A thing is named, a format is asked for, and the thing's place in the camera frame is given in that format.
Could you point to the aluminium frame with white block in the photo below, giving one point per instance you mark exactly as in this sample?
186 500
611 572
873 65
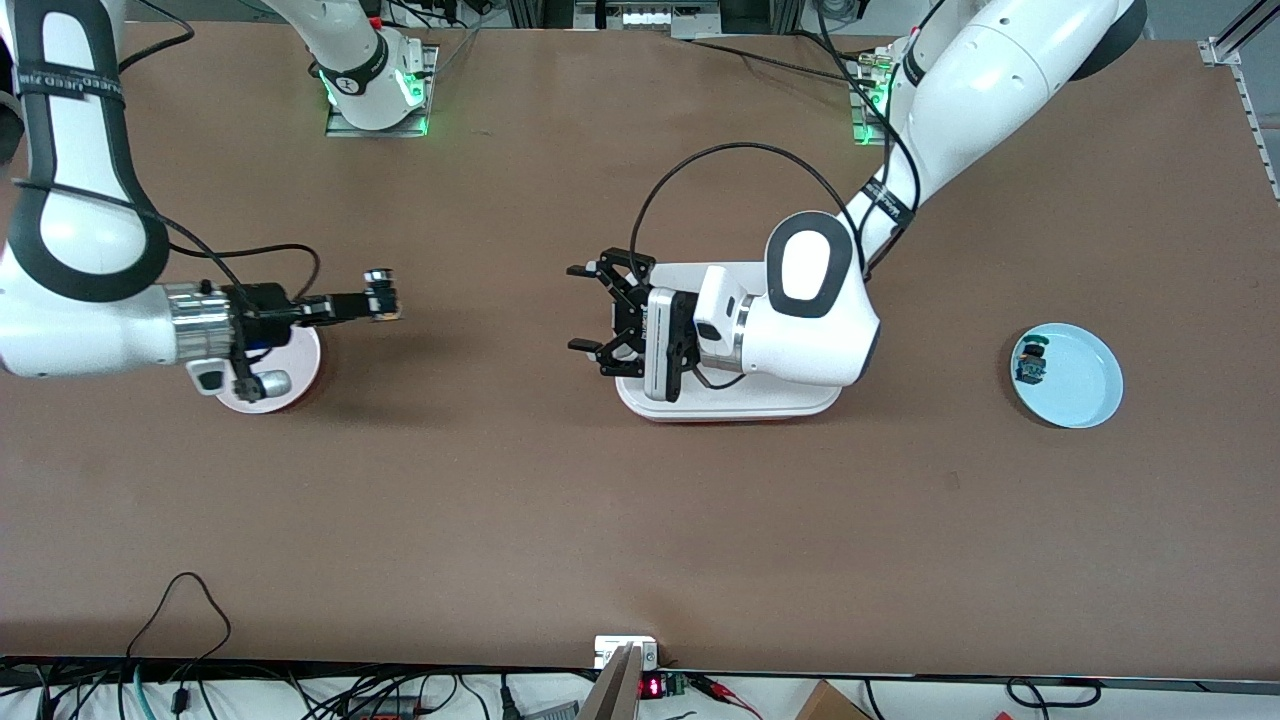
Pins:
650 18

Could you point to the red digit display module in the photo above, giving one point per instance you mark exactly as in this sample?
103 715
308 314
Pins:
652 687

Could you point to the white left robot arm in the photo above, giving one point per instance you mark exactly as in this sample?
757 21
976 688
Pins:
990 80

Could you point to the orange switch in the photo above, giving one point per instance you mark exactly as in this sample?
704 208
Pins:
382 295

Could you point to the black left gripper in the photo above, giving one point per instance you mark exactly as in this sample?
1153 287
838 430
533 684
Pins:
627 318

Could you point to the grey metal bar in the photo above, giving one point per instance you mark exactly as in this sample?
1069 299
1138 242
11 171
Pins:
615 690

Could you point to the white lunch box grey latches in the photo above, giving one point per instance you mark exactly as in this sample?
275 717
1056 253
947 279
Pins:
740 402

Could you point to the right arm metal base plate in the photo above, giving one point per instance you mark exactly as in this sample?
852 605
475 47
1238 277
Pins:
340 128

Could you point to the aluminium perforated rail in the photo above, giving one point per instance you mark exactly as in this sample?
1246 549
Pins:
1262 140

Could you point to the small white edge device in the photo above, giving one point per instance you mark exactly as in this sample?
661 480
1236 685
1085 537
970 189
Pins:
612 648

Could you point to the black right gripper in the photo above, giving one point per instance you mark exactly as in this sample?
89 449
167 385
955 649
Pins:
262 303

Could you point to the brown cardboard box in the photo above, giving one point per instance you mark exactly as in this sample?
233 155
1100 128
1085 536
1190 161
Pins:
830 705

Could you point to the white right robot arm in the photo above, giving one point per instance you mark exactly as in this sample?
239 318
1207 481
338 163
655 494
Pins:
80 330

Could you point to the blue switch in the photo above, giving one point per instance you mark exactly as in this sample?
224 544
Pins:
1030 371

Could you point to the white round plate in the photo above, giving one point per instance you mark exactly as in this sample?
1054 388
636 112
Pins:
303 362

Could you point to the light blue round plate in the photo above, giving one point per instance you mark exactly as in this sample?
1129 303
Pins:
1080 385

